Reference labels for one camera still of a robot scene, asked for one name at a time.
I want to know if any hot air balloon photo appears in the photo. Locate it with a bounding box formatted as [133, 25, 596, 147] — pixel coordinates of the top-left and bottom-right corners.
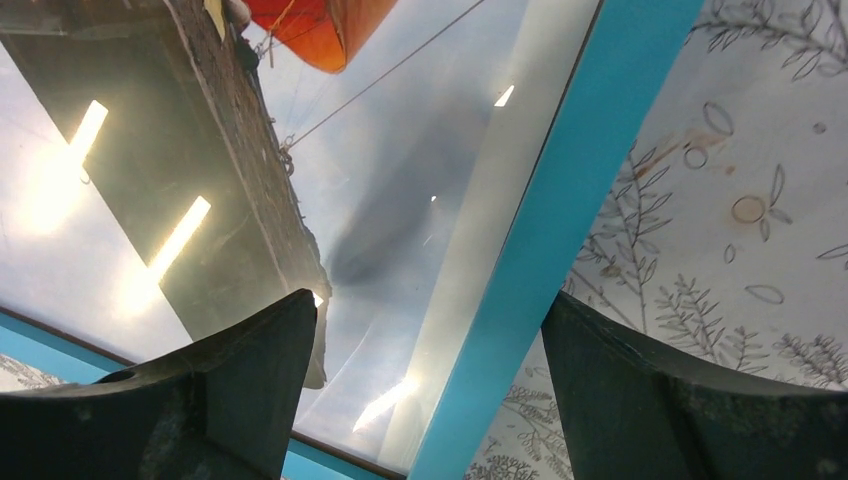
[0, 0, 603, 475]

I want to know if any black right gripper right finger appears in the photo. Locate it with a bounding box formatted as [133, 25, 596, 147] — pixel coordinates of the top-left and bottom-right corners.
[541, 293, 847, 479]

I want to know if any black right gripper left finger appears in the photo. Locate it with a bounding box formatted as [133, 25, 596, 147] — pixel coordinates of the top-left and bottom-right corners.
[1, 289, 317, 479]

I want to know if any blue wooden picture frame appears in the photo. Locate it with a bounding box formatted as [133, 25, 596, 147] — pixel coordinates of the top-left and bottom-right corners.
[1, 1, 695, 479]

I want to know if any floral patterned table mat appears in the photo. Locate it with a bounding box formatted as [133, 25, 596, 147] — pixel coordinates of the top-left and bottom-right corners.
[0, 0, 848, 480]

